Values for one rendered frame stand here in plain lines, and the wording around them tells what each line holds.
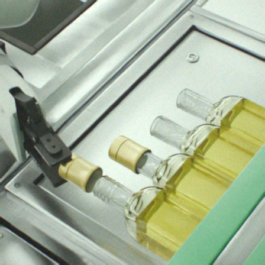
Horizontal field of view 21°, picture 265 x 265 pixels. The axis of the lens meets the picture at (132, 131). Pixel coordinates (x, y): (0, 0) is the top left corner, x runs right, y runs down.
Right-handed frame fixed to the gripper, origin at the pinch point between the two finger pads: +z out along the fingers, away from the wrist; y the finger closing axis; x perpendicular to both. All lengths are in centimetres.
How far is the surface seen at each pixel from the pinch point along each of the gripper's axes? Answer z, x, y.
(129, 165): 6.6, 6.8, 0.9
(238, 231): 27.1, 5.1, 14.3
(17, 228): -4.0, -5.7, -15.4
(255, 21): -14, 47, -11
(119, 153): 4.8, 6.6, 1.6
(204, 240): 26.2, 1.9, 14.5
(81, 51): -30.0, 21.2, -15.9
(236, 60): -9.3, 38.7, -11.6
